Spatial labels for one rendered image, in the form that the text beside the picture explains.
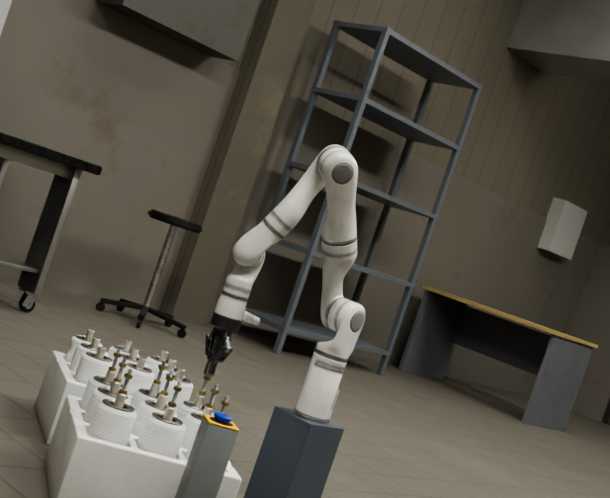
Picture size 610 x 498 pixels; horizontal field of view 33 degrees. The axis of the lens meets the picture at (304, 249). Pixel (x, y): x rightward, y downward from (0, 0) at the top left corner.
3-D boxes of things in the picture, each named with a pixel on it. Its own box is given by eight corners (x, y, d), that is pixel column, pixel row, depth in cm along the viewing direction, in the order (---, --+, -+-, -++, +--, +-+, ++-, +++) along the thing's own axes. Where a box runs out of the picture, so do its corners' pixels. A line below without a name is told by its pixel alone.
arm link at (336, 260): (336, 227, 275) (364, 237, 270) (338, 318, 287) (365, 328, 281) (312, 239, 269) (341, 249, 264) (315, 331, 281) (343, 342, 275)
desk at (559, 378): (439, 377, 859) (467, 299, 858) (567, 432, 774) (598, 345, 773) (393, 368, 813) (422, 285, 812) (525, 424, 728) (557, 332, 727)
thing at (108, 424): (117, 483, 242) (141, 409, 242) (108, 493, 233) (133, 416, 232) (77, 469, 242) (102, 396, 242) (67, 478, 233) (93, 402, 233)
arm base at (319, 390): (308, 413, 285) (329, 354, 285) (332, 425, 279) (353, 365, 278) (286, 409, 278) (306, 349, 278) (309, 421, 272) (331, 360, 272)
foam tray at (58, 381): (154, 436, 330) (172, 382, 330) (181, 476, 293) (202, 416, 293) (34, 405, 316) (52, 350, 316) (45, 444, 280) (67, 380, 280)
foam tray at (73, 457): (188, 496, 277) (210, 432, 277) (217, 552, 240) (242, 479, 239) (43, 460, 265) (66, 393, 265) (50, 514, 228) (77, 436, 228)
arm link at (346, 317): (373, 307, 279) (352, 369, 279) (346, 297, 285) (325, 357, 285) (354, 302, 271) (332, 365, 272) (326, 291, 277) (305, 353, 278)
